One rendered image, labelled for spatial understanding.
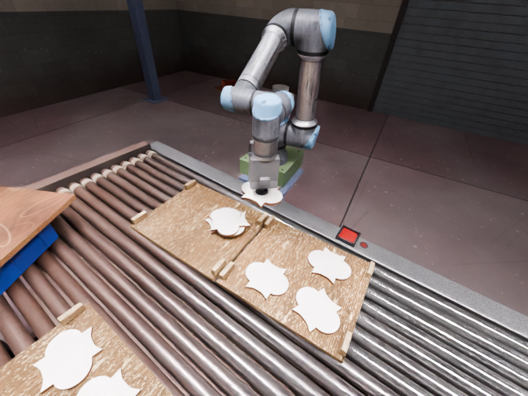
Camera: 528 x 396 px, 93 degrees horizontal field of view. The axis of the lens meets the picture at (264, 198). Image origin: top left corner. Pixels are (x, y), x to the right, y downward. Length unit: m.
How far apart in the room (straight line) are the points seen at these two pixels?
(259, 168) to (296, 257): 0.35
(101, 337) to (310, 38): 1.10
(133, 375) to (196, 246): 0.39
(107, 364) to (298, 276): 0.55
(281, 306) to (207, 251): 0.31
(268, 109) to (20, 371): 0.84
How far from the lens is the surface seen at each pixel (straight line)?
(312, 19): 1.05
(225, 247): 0.91
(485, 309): 1.10
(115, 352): 0.81
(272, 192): 0.83
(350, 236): 1.04
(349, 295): 0.87
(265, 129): 0.68
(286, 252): 0.91
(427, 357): 0.90
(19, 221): 1.10
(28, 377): 0.88
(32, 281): 1.07
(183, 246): 0.94
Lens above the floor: 1.64
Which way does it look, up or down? 39 degrees down
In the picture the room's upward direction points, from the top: 4 degrees clockwise
